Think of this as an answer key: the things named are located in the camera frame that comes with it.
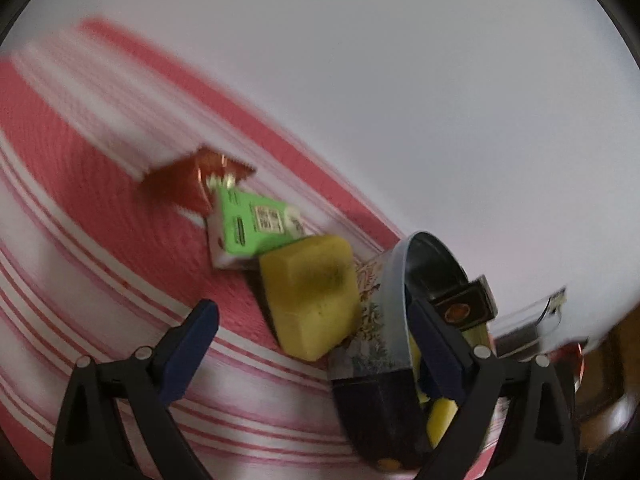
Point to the large yellow sponge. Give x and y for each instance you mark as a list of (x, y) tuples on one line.
[(310, 295)]

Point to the red foil packet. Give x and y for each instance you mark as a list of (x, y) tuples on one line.
[(175, 180)]

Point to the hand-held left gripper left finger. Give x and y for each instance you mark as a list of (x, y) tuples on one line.
[(187, 355)]

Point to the red striped tablecloth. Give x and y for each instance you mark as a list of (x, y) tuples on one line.
[(75, 160)]

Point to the round metal tin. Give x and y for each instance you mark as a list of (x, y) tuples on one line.
[(380, 310)]

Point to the small black box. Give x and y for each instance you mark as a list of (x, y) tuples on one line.
[(465, 305)]

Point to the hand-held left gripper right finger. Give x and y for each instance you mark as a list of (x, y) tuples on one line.
[(440, 355)]

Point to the small yellow sponge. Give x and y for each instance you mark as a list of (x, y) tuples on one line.
[(440, 420)]

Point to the small red object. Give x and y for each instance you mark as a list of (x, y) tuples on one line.
[(570, 357)]

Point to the brown wooden furniture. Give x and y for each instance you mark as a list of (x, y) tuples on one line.
[(615, 360)]

